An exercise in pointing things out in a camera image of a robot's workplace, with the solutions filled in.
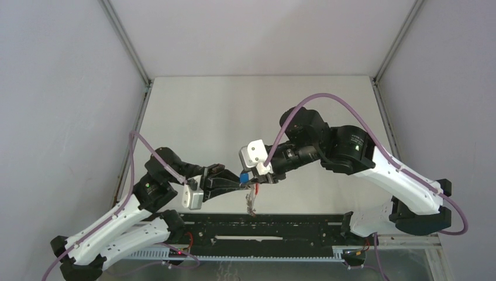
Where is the right circuit board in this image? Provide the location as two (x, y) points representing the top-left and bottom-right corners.
(342, 251), (366, 259)

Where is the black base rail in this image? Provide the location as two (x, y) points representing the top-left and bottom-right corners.
(132, 211), (380, 258)

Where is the blue tag key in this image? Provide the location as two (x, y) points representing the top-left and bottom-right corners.
(239, 173), (251, 189)

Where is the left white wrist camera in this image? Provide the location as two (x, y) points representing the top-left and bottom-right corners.
(181, 176), (204, 210)

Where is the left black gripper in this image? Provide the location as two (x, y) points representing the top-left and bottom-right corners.
(167, 162), (252, 202)

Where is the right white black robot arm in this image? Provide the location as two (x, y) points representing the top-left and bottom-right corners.
(239, 108), (452, 245)

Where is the circuit board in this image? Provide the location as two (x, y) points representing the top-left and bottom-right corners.
(168, 248), (189, 258)
(342, 251), (366, 259)

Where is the left circuit board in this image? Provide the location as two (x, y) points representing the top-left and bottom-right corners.
(168, 248), (189, 258)

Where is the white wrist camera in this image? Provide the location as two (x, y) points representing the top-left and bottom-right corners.
(239, 139), (273, 175)
(181, 176), (204, 210)

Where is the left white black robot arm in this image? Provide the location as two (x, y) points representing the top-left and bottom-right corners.
(50, 148), (249, 280)

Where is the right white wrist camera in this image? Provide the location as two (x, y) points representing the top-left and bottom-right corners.
(239, 139), (273, 175)

